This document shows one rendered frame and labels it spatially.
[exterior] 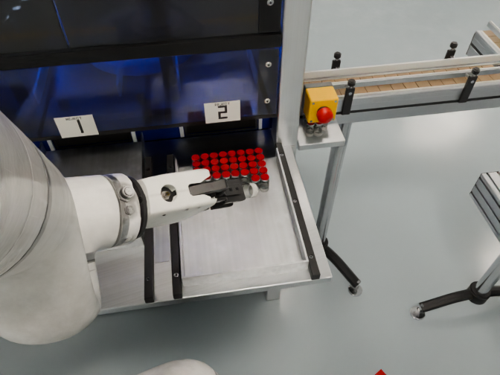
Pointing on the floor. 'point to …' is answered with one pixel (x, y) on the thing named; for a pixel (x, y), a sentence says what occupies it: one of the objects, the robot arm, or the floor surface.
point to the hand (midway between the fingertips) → (225, 194)
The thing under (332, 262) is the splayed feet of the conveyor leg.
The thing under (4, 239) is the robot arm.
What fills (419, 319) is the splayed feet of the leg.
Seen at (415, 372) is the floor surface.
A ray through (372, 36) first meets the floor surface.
